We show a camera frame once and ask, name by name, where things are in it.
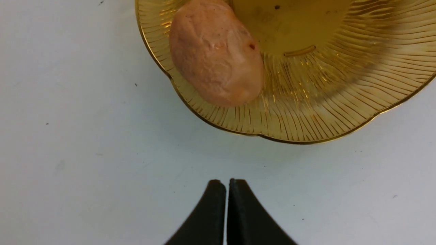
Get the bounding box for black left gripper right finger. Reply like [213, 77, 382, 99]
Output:
[227, 178, 296, 245]

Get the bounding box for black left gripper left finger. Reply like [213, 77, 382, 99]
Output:
[166, 180, 226, 245]

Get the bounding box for brown potato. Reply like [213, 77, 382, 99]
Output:
[169, 0, 265, 107]

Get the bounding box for amber ribbed plastic plate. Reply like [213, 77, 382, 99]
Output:
[135, 0, 436, 145]

